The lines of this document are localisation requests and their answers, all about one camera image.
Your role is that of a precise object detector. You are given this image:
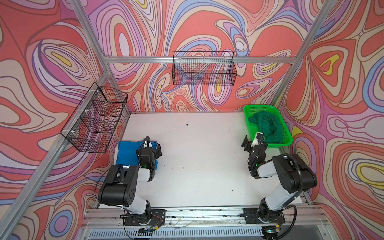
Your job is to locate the aluminium frame left post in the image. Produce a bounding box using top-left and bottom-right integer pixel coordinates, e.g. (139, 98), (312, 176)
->
(1, 1), (129, 240)

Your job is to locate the black wire basket wall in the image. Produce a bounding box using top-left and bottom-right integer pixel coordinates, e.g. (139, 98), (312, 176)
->
(60, 83), (128, 154)
(172, 51), (238, 86)

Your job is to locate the aluminium frame back bar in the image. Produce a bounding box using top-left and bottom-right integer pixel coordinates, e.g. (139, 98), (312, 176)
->
(104, 56), (297, 64)

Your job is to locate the black wire basket back wall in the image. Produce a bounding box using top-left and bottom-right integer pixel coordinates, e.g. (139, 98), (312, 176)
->
(172, 51), (238, 86)

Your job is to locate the aluminium frame post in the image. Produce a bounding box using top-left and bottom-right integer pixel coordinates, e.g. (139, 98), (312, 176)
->
(270, 0), (337, 107)
(1, 1), (129, 240)

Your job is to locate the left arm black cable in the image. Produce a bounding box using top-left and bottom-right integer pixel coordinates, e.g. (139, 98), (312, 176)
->
(94, 135), (151, 211)

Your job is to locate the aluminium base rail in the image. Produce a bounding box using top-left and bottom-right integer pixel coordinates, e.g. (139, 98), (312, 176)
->
(75, 205), (338, 240)

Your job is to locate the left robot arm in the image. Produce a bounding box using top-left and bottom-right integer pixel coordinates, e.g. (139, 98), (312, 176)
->
(98, 140), (162, 218)

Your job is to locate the dark green t-shirt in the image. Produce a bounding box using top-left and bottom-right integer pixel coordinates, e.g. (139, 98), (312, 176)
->
(248, 111), (284, 144)

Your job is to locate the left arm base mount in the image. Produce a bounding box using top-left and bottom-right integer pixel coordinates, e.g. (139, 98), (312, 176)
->
(120, 209), (166, 227)

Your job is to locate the blue t-shirt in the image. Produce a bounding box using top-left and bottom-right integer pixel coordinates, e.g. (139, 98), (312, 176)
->
(114, 141), (142, 166)

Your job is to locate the aluminium frame right post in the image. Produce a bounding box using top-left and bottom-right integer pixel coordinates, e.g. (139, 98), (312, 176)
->
(270, 0), (337, 107)

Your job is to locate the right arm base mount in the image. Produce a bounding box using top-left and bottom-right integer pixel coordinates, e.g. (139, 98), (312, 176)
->
(239, 208), (286, 225)

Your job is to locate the green plastic basket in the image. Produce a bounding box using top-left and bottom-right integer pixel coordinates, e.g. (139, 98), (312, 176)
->
(243, 105), (293, 149)

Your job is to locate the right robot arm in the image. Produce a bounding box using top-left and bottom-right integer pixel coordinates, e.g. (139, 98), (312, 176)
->
(242, 132), (318, 223)

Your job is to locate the black wire basket left wall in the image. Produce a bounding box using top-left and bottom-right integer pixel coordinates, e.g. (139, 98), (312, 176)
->
(60, 83), (128, 154)

